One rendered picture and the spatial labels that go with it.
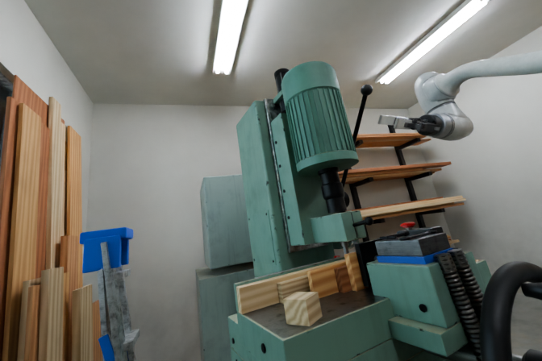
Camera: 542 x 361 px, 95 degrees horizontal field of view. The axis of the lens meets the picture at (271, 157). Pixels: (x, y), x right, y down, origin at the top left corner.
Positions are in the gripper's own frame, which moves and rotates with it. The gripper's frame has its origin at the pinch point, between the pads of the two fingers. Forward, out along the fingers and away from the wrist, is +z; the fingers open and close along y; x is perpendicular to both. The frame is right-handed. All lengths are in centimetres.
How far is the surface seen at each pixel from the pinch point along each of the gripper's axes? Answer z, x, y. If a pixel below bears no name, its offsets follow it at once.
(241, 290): 53, -35, -17
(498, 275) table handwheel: 29, -14, -44
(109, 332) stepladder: 83, -87, 25
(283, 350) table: 54, -29, -34
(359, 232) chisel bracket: 22.9, -26.2, -16.8
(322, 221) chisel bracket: 27.6, -27.8, -8.0
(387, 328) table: 33, -31, -36
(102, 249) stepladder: 86, -63, 42
